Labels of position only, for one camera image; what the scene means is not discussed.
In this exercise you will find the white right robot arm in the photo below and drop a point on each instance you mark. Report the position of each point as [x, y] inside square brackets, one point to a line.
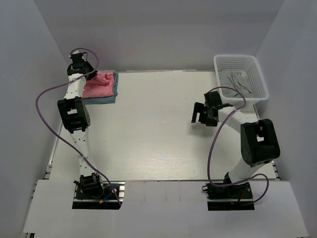
[258, 141]

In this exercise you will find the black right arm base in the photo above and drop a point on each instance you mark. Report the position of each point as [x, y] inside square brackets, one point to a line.
[232, 198]

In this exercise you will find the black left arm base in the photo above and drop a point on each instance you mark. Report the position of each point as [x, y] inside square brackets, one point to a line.
[92, 193]

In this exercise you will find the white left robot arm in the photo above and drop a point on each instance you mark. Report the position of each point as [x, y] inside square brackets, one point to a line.
[73, 111]

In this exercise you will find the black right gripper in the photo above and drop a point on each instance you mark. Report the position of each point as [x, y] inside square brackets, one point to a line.
[199, 107]

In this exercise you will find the pink t shirt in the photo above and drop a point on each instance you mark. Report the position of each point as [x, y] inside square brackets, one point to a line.
[99, 86]

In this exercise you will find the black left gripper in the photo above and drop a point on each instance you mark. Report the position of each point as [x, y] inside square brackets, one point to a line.
[92, 75]

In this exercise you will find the teal folded t shirt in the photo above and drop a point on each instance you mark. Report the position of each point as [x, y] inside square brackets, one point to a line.
[105, 100]

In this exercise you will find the white plastic basket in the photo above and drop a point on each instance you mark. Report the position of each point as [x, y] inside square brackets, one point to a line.
[249, 65]

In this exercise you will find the grey t shirt in basket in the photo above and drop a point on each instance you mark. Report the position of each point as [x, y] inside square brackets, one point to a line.
[237, 80]

